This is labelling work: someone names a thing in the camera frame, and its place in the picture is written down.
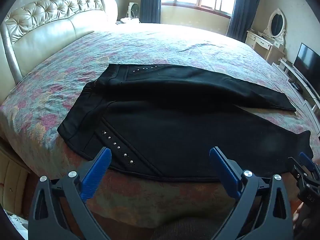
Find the cream tufted leather headboard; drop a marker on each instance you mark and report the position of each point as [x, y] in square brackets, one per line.
[50, 37]

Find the floral bedspread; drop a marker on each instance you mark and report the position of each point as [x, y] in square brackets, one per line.
[175, 45]

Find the black flat television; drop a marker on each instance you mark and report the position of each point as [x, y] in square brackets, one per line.
[307, 62]

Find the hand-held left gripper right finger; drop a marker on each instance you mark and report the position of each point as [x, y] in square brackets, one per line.
[224, 171]

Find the white fan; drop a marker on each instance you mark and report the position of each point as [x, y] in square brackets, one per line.
[134, 10]

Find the white bedside table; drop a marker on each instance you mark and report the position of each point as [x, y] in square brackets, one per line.
[127, 21]

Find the cream bed frame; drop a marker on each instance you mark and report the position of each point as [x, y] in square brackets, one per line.
[13, 185]

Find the white dressing table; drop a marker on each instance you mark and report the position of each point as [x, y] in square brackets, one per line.
[260, 43]

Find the white television stand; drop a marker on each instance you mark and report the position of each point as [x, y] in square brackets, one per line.
[302, 87]

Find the oval white-framed mirror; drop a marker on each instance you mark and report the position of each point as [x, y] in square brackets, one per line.
[276, 25]

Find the person's right hand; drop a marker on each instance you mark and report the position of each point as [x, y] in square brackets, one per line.
[297, 215]

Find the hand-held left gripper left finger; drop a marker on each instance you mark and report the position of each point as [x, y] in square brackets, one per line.
[98, 171]

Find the dark blue curtain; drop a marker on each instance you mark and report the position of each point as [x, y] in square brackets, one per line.
[243, 10]
[150, 2]

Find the black studded pants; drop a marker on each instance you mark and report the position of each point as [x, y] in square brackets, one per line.
[175, 130]

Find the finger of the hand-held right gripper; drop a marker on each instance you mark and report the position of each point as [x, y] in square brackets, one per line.
[305, 159]

